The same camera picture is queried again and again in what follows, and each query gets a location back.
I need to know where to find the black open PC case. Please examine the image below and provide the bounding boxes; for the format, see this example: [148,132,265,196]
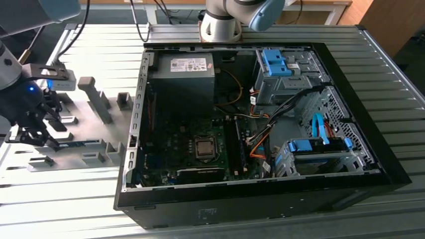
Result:
[112,41,413,230]

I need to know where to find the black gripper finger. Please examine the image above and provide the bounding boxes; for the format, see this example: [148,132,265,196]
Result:
[4,126,61,151]
[39,90,68,133]

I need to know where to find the CPU socket with silver CPU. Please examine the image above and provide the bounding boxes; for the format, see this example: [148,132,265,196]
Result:
[193,135,220,162]

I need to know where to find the black graphics card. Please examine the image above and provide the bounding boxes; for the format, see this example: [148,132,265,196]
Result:
[176,167,225,185]

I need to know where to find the wooden cabinet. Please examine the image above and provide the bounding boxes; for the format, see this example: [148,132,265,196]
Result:
[338,0,425,59]

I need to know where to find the yellow wire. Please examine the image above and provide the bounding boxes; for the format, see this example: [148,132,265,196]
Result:
[213,69,242,108]

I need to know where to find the grey parts rack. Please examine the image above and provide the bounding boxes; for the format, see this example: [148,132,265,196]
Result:
[25,76,136,173]

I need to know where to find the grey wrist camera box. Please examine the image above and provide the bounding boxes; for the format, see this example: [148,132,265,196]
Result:
[21,63,77,92]

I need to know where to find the silver disk bay cage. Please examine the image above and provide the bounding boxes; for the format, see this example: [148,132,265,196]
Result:
[272,143,366,177]

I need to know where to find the green motherboard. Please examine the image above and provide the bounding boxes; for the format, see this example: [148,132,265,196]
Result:
[138,117,266,186]

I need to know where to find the grey power supply unit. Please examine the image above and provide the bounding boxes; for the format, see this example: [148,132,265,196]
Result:
[148,53,216,112]

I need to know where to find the black cable bundle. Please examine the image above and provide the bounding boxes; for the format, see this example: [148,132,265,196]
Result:
[246,86,325,150]

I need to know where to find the blue flat wire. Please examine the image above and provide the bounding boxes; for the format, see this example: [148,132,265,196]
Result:
[312,112,330,145]

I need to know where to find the orange wire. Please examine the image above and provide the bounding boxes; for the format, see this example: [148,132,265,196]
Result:
[249,135,270,159]

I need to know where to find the blue plastic drive latch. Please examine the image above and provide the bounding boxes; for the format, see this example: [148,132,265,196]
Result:
[261,49,285,66]
[268,65,293,77]

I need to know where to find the hard disk in blue carrier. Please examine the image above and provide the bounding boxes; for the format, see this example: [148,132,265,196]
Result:
[285,137,353,153]

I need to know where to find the grey metal drive cage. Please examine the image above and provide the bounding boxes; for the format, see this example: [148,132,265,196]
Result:
[253,48,333,105]

